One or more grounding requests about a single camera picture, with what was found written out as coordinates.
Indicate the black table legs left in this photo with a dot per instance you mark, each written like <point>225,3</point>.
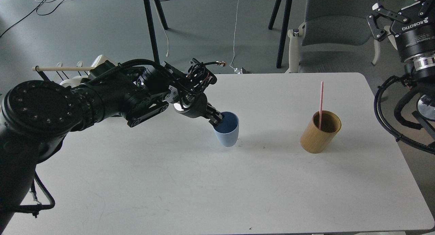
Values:
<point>150,24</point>

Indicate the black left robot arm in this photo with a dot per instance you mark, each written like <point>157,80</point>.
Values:
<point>36,116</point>

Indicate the wooden rod on rack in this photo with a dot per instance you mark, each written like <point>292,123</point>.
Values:
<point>39,68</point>

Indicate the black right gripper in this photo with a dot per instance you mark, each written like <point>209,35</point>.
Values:
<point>412,38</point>

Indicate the black table legs right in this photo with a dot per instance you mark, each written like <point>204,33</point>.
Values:
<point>284,27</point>

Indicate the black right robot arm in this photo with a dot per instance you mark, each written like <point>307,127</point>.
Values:
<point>415,109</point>

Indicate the bamboo cylinder holder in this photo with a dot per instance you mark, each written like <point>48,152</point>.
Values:
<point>320,131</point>

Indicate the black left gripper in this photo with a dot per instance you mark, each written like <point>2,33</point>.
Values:
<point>198,108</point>

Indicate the black table legs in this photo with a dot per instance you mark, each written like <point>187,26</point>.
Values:
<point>284,27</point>
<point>150,24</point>

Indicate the light blue plastic cup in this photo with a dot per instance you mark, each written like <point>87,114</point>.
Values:
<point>227,130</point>

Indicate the grey office chair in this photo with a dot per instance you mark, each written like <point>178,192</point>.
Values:
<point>341,22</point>

